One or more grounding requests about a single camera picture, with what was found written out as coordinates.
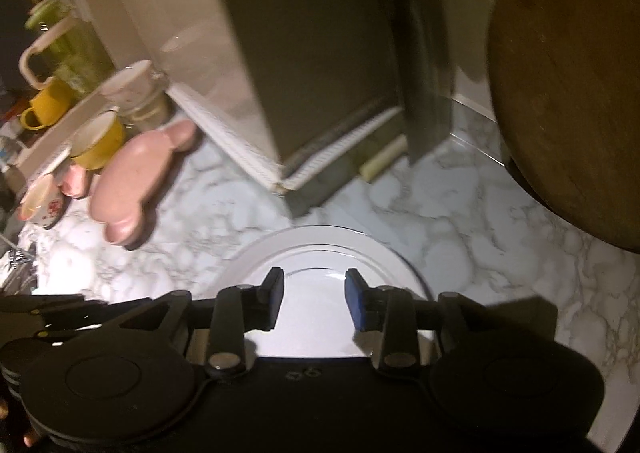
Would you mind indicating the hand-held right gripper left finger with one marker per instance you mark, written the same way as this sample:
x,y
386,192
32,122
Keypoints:
x,y
274,298

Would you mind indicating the white floral cup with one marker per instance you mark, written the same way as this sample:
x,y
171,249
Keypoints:
x,y
132,80

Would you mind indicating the yellow mug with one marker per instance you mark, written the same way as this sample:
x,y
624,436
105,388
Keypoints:
x,y
50,100

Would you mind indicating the yellow enamel cup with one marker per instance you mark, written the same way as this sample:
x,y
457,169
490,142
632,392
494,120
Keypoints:
x,y
100,140

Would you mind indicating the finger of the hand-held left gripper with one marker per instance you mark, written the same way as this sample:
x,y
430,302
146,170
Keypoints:
x,y
85,322
50,304

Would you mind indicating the metal faucet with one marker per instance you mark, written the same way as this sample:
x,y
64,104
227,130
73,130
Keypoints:
x,y
17,259

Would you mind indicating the cream stick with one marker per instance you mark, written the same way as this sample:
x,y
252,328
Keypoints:
x,y
380,160

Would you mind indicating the round wooden cutting board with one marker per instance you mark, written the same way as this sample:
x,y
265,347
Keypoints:
x,y
565,83

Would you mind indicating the small pink cup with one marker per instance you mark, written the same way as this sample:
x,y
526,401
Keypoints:
x,y
75,180

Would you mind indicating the small floral cup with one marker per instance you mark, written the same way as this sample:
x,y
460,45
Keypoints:
x,y
40,203

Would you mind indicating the pink bear-shaped plate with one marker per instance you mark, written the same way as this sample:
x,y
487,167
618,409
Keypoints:
x,y
135,178

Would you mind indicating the clear glass jar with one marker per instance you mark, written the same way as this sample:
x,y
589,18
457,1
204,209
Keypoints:
x,y
145,110

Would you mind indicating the white plate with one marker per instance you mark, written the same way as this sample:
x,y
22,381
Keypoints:
x,y
310,253

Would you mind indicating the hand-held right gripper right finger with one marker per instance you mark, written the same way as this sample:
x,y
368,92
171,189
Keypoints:
x,y
355,300

